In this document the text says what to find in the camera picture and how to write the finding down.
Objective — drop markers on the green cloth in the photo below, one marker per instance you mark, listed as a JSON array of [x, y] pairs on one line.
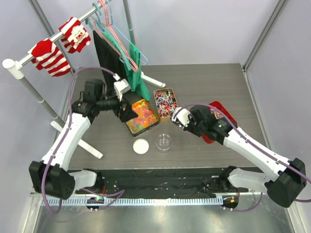
[[131, 58]]

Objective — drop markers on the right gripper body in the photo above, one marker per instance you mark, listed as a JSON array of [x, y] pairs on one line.
[[197, 129]]

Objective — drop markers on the slotted cable duct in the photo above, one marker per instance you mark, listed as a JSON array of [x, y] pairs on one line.
[[97, 201]]

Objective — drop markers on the teal hanger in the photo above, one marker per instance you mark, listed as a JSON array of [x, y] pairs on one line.
[[102, 26]]

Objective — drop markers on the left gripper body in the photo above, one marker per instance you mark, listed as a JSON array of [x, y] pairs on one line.
[[113, 103]]

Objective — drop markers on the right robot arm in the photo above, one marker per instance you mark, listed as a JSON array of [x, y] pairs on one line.
[[280, 178]]

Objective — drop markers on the santa striped sock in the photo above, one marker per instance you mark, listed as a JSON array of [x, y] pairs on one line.
[[75, 36]]

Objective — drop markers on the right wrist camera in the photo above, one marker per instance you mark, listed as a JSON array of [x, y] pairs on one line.
[[180, 117]]

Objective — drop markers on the gold tin of gummy candies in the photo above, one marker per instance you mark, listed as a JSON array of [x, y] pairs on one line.
[[147, 118]]

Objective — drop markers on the blue hanger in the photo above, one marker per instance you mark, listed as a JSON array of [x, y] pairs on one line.
[[128, 38]]

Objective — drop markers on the white jar lid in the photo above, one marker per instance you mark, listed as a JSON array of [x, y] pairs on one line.
[[141, 146]]

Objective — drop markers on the clothes rack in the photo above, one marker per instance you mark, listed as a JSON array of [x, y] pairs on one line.
[[14, 67]]

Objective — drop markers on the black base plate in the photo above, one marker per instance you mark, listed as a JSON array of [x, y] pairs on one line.
[[161, 183]]

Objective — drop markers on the clear plastic jar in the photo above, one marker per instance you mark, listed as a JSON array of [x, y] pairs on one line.
[[163, 142]]

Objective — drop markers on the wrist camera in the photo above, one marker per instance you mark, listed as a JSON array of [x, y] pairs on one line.
[[121, 86], [180, 117]]

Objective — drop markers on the gold tin of ball lollipops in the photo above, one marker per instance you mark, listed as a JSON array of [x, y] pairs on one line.
[[166, 103]]

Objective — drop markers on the red white striped sock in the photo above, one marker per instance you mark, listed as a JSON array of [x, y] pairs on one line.
[[47, 56]]

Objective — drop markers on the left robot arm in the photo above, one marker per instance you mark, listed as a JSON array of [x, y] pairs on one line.
[[50, 176]]

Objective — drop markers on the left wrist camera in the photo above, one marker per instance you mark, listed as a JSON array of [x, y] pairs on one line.
[[121, 86]]

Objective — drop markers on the pink hanger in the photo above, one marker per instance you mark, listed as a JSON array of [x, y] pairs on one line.
[[116, 41]]

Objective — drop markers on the black cloth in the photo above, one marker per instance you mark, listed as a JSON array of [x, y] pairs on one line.
[[109, 59]]

